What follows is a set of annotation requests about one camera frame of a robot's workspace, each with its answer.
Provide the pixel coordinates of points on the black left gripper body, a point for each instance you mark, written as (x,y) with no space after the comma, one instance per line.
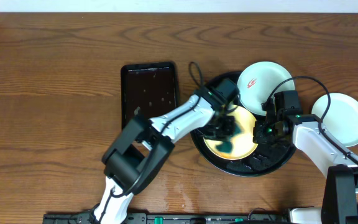
(221,127)

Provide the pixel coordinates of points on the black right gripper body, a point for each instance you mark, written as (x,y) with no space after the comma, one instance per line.
(268,134)

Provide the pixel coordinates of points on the green and yellow sponge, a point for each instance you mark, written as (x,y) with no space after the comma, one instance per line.
(225,146)

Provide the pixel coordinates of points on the yellow plate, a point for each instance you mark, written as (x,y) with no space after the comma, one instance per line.
(243,143)

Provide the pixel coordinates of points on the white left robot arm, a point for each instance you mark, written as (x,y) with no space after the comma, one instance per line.
(136,156)

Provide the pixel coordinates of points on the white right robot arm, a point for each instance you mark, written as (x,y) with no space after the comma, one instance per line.
(336,162)

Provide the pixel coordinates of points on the round black tray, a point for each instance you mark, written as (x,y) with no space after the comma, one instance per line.
(263,160)

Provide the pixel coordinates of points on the rectangular black tray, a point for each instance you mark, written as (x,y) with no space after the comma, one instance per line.
(149,89)

